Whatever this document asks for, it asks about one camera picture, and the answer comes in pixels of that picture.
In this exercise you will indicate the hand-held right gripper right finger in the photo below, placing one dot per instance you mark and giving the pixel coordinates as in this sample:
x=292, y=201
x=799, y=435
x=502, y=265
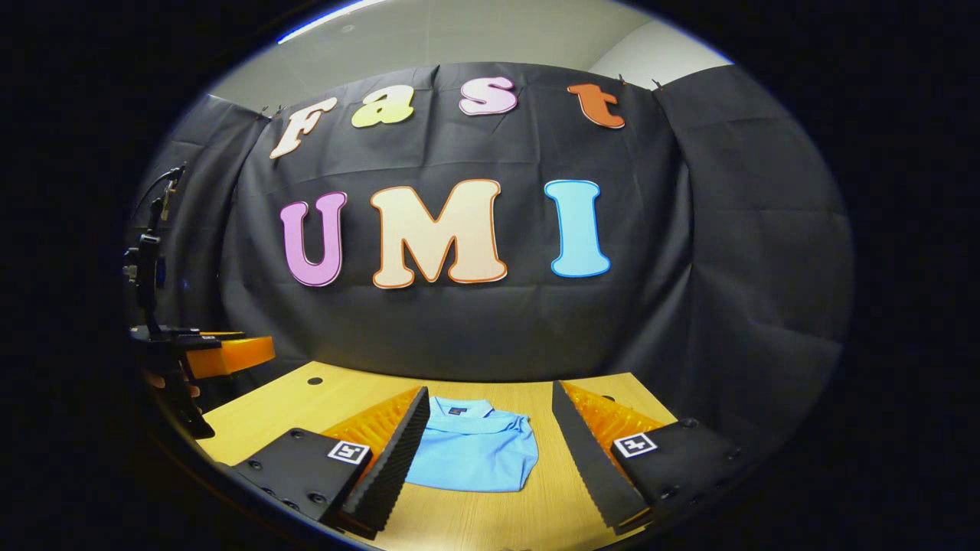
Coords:
x=589, y=459

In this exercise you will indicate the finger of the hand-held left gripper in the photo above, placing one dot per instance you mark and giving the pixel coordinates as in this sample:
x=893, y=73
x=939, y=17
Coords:
x=218, y=335
x=237, y=356

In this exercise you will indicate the light blue T-shirt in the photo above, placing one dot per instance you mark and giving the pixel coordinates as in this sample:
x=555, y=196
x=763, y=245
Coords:
x=475, y=451

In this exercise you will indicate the black backdrop cloth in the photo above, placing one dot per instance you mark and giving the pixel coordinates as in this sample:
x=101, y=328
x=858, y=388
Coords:
x=689, y=229

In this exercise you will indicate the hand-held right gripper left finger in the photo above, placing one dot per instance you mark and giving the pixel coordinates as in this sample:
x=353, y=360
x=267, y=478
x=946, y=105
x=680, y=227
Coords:
x=398, y=459

